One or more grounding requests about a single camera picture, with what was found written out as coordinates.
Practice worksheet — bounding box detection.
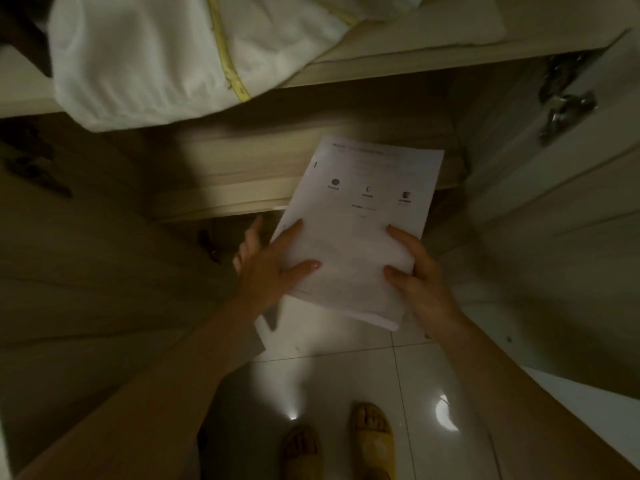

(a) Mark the light wooden wardrobe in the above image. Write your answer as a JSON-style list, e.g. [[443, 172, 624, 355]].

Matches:
[[0, 0, 640, 225]]

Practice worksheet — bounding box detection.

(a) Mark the person's right hand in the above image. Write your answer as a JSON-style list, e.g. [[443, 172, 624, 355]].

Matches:
[[383, 225, 468, 340]]

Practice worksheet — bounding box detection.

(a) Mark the white bedding with yellow trim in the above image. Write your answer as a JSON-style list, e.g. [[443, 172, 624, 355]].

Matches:
[[47, 0, 426, 133]]

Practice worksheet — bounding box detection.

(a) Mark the wooden wardrobe door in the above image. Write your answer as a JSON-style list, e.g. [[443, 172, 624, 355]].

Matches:
[[0, 115, 266, 475], [425, 30, 640, 400]]

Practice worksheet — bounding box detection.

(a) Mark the person's left hand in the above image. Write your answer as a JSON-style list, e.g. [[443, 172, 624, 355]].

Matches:
[[232, 215, 322, 315]]

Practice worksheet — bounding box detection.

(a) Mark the person's left yellow slipper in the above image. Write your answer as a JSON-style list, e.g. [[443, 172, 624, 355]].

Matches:
[[279, 425, 325, 480]]

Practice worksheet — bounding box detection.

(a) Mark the person's right forearm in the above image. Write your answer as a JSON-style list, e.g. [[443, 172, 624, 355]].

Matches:
[[427, 315, 640, 480]]

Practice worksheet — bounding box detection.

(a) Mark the person's left forearm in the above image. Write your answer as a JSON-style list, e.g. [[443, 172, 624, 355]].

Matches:
[[15, 300, 266, 480]]

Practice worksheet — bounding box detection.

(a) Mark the person's yellow slipper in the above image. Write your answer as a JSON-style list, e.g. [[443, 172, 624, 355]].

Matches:
[[279, 425, 325, 480], [349, 402, 397, 480]]

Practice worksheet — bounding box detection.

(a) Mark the metal door hinge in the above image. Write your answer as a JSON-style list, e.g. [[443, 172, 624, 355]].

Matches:
[[537, 51, 598, 147]]

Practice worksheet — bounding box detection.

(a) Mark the person's right yellow slipper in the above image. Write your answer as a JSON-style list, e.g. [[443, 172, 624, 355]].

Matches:
[[349, 402, 397, 480]]

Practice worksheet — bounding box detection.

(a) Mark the white printed paper stack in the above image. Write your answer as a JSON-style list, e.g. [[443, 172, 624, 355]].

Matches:
[[270, 135, 445, 331]]

